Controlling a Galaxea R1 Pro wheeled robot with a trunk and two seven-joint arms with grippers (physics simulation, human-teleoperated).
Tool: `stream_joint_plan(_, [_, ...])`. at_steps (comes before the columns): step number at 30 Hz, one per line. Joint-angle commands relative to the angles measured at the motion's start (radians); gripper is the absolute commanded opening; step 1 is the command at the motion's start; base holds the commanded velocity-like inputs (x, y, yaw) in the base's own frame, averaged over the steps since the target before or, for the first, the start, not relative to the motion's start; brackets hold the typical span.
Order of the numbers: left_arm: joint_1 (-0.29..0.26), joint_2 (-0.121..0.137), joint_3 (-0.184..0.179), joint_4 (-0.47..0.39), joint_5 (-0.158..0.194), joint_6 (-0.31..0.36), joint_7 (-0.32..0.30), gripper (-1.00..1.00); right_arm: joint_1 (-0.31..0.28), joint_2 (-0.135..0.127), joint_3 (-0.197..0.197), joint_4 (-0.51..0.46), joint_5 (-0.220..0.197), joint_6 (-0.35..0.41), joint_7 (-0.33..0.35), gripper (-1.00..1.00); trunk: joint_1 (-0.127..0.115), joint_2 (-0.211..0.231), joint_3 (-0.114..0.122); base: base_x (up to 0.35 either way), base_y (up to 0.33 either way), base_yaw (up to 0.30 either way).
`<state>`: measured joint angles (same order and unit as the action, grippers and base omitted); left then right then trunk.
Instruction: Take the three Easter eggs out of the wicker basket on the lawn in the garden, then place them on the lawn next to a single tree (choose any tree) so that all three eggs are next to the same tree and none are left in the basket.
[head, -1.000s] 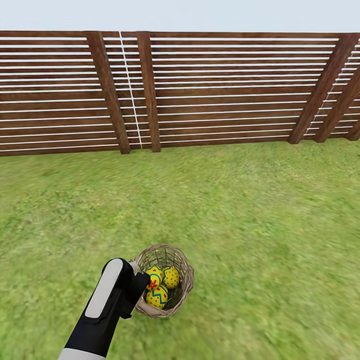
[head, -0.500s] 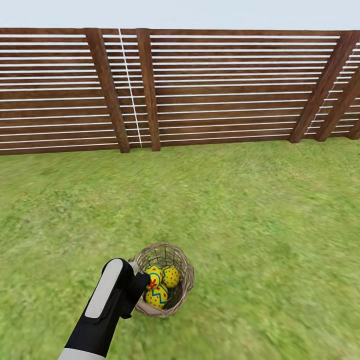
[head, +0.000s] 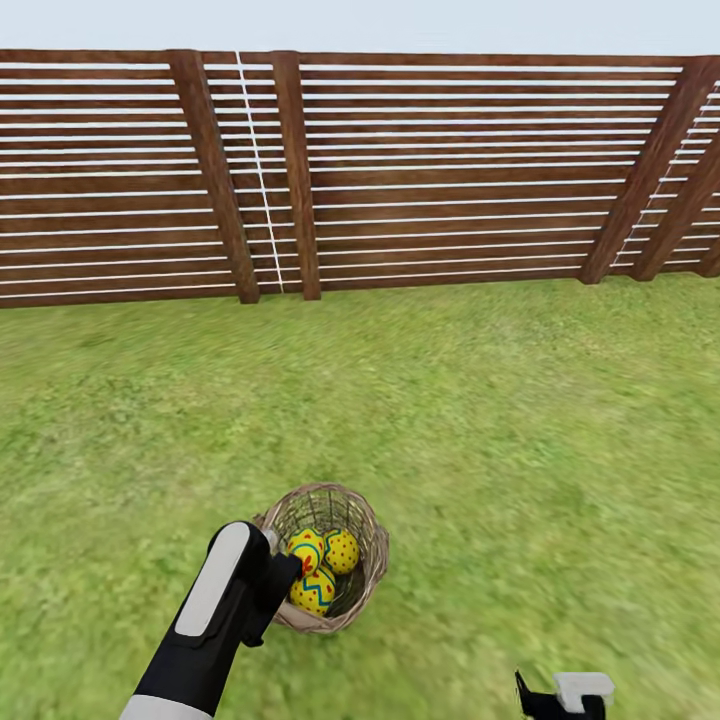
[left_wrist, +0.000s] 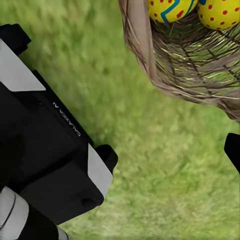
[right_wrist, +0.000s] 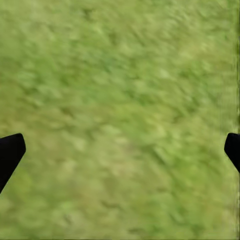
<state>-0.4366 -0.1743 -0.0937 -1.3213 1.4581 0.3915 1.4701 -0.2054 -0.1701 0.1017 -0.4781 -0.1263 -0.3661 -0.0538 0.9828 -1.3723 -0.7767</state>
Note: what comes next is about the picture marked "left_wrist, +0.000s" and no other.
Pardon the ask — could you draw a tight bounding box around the easter egg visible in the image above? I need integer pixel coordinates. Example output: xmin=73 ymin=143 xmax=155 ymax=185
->
xmin=147 ymin=0 xmax=199 ymax=23
xmin=196 ymin=0 xmax=240 ymax=31

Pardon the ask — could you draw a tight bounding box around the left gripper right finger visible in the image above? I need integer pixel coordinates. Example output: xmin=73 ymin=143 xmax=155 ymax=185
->
xmin=224 ymin=133 xmax=240 ymax=173

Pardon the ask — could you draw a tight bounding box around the wicker basket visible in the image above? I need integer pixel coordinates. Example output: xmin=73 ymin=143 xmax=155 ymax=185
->
xmin=118 ymin=0 xmax=240 ymax=125

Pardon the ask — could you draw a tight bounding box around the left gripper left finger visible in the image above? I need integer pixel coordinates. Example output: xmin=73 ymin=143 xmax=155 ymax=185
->
xmin=0 ymin=133 xmax=26 ymax=193

